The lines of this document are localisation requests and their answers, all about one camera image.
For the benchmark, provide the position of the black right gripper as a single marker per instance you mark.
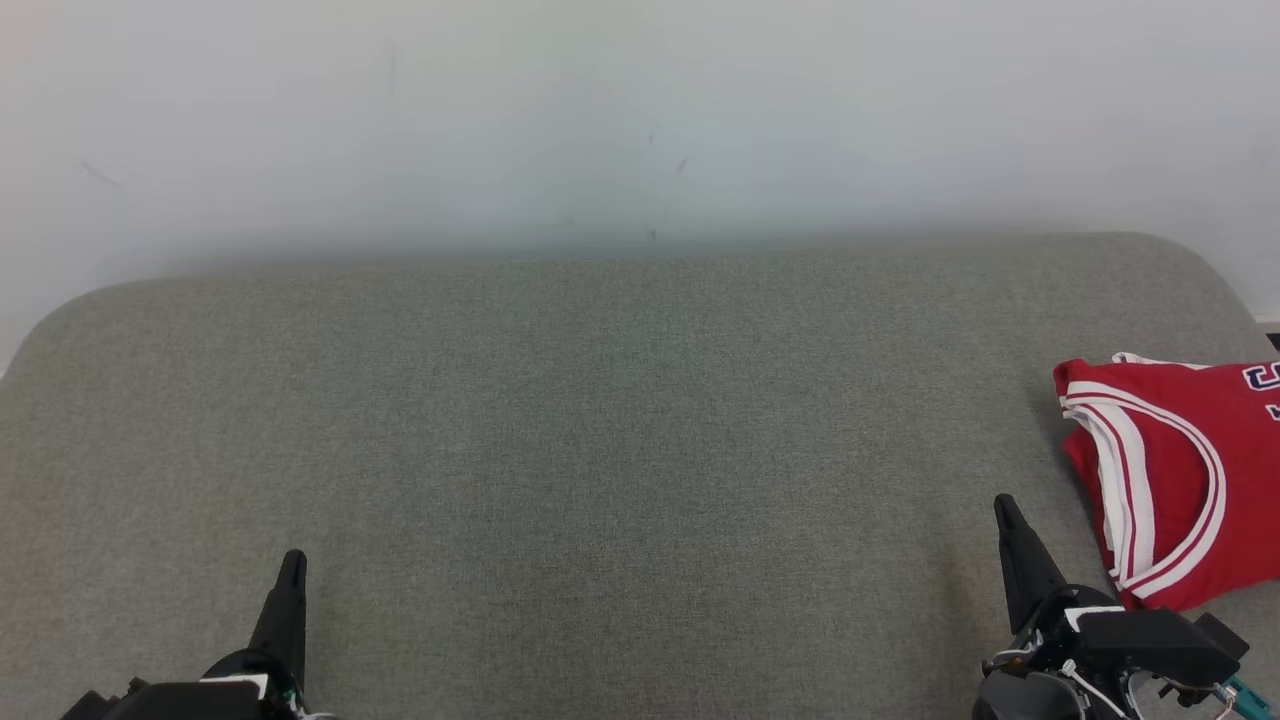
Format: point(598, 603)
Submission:
point(1040, 670)

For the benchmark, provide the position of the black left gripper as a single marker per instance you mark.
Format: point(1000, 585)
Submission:
point(270, 690)

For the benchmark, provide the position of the red basketball jersey white trim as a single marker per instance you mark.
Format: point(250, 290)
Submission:
point(1180, 470)

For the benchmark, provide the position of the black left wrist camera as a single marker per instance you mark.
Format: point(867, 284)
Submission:
point(170, 702)

